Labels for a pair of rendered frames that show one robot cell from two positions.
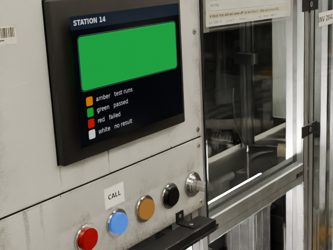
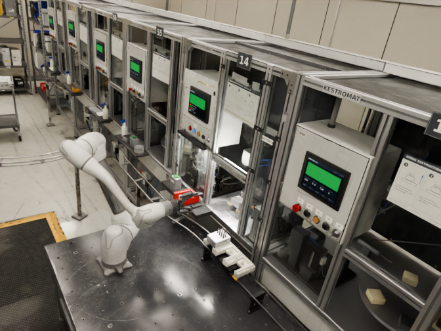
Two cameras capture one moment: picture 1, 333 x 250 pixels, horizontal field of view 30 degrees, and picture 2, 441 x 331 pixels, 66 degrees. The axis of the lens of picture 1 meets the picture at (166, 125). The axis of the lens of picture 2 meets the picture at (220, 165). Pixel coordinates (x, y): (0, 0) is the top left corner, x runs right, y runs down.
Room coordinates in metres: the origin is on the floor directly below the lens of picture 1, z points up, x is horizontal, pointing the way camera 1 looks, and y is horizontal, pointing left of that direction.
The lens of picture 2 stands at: (1.49, -2.15, 2.31)
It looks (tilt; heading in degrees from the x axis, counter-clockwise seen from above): 26 degrees down; 102
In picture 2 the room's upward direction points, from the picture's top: 8 degrees clockwise
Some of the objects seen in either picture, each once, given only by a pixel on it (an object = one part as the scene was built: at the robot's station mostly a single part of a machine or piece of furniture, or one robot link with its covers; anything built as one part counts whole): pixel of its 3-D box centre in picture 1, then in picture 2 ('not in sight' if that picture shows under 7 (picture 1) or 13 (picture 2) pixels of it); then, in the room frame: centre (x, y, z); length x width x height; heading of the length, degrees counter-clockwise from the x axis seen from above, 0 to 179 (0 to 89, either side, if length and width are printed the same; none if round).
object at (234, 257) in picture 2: not in sight; (228, 257); (1.28, -0.47, 0.84); 0.36 x 0.14 x 0.10; 141
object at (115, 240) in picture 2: not in sight; (114, 242); (0.57, -0.64, 0.85); 0.18 x 0.16 x 0.22; 94
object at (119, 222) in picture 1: (116, 222); not in sight; (0.80, 0.08, 1.42); 0.03 x 0.02 x 0.03; 141
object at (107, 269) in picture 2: not in sight; (115, 261); (0.59, -0.66, 0.71); 0.22 x 0.18 x 0.06; 141
